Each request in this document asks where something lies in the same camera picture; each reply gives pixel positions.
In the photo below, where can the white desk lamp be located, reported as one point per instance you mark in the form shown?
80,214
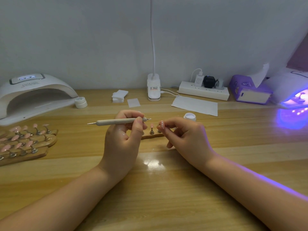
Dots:
154,88

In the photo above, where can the white power strip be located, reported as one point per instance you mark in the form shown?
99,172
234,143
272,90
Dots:
204,91

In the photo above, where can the person's left hand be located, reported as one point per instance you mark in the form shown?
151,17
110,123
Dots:
119,149

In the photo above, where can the wooden nail holder strip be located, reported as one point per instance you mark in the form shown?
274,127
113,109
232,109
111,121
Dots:
153,135

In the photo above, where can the person's left forearm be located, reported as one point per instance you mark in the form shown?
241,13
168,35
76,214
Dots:
53,207

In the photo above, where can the white nail lamp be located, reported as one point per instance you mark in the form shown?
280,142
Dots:
33,91
287,86

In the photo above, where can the small white paper square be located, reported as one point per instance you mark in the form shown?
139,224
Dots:
134,102

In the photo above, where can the person's right forearm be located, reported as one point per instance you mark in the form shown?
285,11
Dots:
260,197

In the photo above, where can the black plug adapter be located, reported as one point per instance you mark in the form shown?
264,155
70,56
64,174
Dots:
209,81

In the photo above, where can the grey dotting pen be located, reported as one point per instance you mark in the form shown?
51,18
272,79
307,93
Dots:
108,121

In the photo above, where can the purple tissue box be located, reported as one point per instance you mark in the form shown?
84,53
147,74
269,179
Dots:
240,89

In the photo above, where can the white gel jar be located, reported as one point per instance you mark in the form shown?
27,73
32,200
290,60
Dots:
189,115

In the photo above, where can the white charger plug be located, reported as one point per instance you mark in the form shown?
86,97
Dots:
199,80

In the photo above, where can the brown wooden board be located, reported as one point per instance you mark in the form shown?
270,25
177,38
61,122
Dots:
299,55

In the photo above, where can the white tissue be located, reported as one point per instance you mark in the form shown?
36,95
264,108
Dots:
261,75

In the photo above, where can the stack of white cotton pads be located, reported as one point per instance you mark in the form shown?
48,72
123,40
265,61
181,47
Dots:
120,96

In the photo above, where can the small closed white jar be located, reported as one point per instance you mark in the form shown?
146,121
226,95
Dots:
81,102

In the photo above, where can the person's right hand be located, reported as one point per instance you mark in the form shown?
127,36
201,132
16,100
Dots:
190,142

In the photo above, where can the white paper sheet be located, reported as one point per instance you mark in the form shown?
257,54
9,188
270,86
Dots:
194,105

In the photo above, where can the wooden stands with pink nails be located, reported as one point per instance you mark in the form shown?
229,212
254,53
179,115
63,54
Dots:
26,144

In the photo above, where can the grey plug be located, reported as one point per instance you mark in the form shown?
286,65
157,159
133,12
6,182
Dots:
220,84

